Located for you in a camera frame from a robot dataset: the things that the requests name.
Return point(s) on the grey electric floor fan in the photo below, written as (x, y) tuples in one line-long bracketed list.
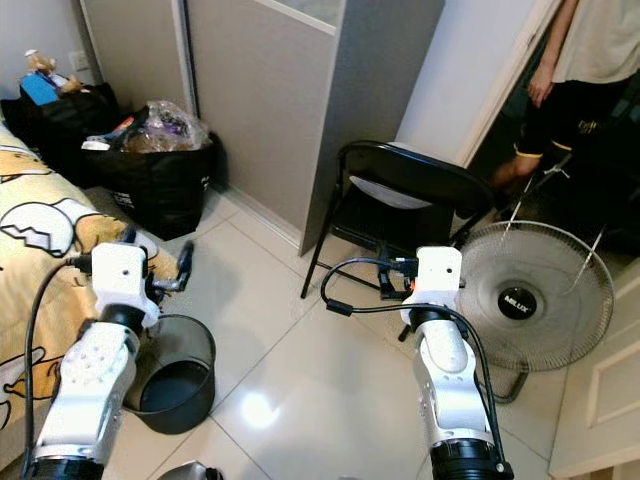
[(560, 300)]

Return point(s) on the plain white door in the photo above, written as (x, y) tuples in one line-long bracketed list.
[(460, 70)]

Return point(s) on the black fabric bag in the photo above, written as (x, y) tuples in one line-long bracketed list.
[(70, 120)]

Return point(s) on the yellow egg print blanket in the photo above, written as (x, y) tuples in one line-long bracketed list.
[(40, 210)]

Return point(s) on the black folding chair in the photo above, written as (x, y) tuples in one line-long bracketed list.
[(410, 170)]

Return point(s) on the white panelled door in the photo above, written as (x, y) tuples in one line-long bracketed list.
[(600, 390)]

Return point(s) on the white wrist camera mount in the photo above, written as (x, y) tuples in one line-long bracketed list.
[(432, 280), (120, 275)]

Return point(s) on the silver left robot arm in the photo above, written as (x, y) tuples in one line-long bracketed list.
[(90, 390)]

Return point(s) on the person in cream shirt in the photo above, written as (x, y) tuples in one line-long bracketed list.
[(595, 40)]

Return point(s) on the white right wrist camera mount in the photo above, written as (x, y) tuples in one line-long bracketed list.
[(432, 280)]

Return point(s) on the crinkled clear plastic bag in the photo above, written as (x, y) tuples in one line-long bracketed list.
[(170, 125)]

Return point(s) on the grey wardrobe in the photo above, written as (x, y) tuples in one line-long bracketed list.
[(260, 120)]

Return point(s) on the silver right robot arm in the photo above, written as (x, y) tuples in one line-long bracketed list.
[(445, 390)]

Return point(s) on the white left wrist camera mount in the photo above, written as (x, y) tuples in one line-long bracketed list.
[(120, 275)]

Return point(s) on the large black bag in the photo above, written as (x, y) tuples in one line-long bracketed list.
[(160, 195)]

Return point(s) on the black mesh wastebasket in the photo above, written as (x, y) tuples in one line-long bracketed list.
[(175, 395)]

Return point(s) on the white wall socket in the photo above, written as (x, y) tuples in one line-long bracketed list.
[(79, 61)]

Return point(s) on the brown plush toy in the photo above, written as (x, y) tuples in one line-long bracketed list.
[(43, 62)]

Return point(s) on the blue box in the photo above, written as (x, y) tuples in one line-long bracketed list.
[(40, 90)]

